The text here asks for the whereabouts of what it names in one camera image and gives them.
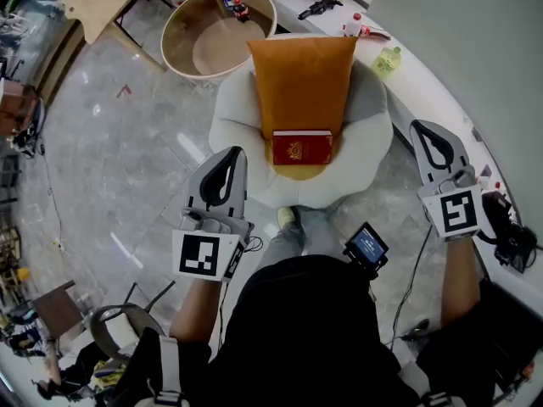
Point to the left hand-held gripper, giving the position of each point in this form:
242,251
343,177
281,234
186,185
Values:
199,254

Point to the dark cola bottle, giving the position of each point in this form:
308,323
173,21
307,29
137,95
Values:
240,11

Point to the red book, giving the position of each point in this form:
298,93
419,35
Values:
301,151

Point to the person's left forearm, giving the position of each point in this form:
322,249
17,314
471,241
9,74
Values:
199,312

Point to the orange cushion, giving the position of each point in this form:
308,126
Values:
301,83

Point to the green drink bottle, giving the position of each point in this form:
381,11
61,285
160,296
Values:
387,61

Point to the white window ledge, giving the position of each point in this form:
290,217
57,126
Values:
424,91

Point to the white roller blind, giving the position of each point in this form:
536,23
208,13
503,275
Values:
466,36

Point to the black screen device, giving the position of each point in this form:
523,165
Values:
367,246

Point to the person's left yellow shoe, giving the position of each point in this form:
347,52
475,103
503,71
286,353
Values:
286,218

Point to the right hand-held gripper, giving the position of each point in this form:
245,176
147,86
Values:
456,212

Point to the white chair cushion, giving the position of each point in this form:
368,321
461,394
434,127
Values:
123,333

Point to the round wooden side table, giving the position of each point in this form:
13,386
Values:
191,28

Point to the wooden step platform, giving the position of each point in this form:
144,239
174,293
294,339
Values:
59,66

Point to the person's black top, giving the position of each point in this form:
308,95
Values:
305,333

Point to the person's grey trousers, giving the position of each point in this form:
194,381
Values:
305,235

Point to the small white bottle red cap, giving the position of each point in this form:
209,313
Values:
488,183

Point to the black cabinet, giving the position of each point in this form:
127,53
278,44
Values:
522,312

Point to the black handheld tool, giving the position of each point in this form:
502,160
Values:
322,4

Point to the brown box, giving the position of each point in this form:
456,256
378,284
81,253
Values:
19,108

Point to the person's right forearm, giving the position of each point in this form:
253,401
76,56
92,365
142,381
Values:
460,282

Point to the small brown table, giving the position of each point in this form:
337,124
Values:
57,312

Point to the white beanbag chair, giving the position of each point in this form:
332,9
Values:
231,117

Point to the small yellow object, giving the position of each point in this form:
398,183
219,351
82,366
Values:
24,274

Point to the yellow cloth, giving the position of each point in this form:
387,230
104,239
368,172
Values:
110,375

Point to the round wicker chair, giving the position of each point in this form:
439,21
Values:
99,333

